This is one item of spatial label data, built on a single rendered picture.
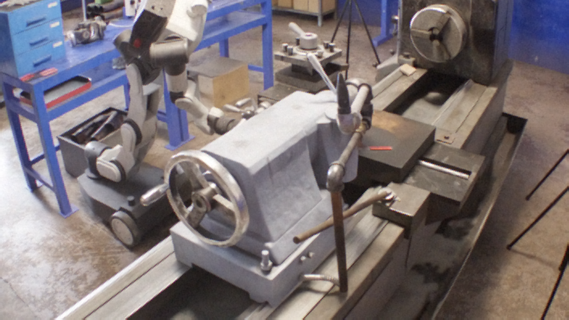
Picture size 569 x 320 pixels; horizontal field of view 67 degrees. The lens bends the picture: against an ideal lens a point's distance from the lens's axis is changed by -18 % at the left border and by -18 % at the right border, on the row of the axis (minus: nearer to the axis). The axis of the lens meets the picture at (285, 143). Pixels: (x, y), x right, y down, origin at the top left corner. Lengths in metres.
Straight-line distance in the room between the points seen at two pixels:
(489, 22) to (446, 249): 1.01
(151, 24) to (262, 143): 1.08
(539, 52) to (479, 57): 3.39
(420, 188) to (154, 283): 0.80
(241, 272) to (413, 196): 0.57
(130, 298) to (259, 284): 0.32
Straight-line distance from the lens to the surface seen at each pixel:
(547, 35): 5.72
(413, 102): 2.41
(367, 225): 1.42
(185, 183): 2.86
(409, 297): 1.83
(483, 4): 2.30
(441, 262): 1.98
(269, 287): 1.12
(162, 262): 1.33
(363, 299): 1.40
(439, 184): 1.54
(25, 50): 2.88
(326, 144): 1.25
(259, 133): 1.16
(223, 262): 1.17
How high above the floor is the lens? 1.70
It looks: 29 degrees down
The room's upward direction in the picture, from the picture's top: 1 degrees counter-clockwise
